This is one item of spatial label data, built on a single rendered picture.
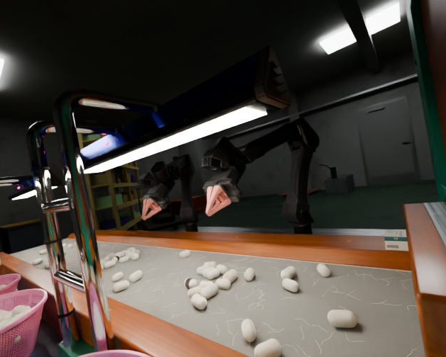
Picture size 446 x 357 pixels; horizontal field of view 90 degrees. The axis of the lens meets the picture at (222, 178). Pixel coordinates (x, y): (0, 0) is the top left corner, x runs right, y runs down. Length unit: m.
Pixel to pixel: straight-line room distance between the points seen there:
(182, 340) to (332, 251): 0.35
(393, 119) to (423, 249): 7.14
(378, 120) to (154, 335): 7.28
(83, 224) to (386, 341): 0.40
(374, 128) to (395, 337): 7.13
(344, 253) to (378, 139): 6.89
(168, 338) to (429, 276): 0.29
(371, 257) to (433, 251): 0.27
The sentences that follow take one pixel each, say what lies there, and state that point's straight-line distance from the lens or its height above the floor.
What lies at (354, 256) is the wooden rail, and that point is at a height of 0.75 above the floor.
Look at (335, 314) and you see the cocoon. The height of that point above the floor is 0.76.
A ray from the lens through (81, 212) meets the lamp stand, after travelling 0.35.
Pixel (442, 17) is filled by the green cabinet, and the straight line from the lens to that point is 0.46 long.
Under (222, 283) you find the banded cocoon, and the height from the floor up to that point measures 0.75.
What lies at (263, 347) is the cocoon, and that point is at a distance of 0.32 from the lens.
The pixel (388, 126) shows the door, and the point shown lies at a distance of 7.39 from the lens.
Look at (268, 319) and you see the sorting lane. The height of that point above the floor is 0.74.
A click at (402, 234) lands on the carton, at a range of 0.58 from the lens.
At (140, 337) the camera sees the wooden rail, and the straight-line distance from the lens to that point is 0.39.
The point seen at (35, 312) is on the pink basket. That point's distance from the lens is 0.63.
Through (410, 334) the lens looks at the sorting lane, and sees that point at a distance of 0.39.
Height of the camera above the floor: 0.96
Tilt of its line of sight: level
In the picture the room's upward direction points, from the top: 10 degrees counter-clockwise
